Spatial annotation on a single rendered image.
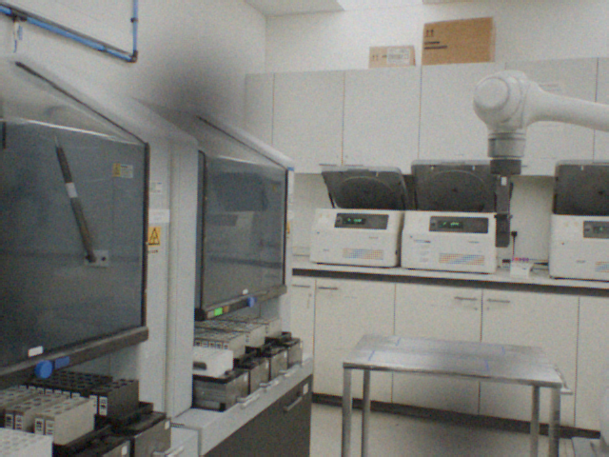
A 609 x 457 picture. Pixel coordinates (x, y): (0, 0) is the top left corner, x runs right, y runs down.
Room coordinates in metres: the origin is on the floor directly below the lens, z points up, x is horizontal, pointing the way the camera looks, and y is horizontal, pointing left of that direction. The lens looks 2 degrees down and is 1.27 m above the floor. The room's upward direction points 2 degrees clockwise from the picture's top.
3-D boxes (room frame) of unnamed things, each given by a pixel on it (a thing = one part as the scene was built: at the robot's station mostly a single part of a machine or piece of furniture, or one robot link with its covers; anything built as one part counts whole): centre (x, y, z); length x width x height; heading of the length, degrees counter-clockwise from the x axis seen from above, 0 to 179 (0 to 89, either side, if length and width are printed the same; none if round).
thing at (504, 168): (1.57, -0.49, 1.36); 0.08 x 0.07 x 0.09; 161
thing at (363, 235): (4.24, -0.39, 1.22); 0.62 x 0.56 x 0.64; 159
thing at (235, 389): (1.79, 0.47, 0.78); 0.73 x 0.14 x 0.09; 71
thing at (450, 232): (4.06, -0.94, 1.24); 0.62 x 0.56 x 0.69; 161
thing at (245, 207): (2.01, 0.40, 1.28); 0.61 x 0.51 x 0.63; 161
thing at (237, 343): (1.86, 0.20, 0.85); 0.12 x 0.02 x 0.06; 161
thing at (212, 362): (1.75, 0.35, 0.83); 0.30 x 0.10 x 0.06; 71
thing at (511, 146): (1.57, -0.49, 1.43); 0.09 x 0.09 x 0.06
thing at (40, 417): (1.20, 0.45, 0.85); 0.12 x 0.02 x 0.06; 161
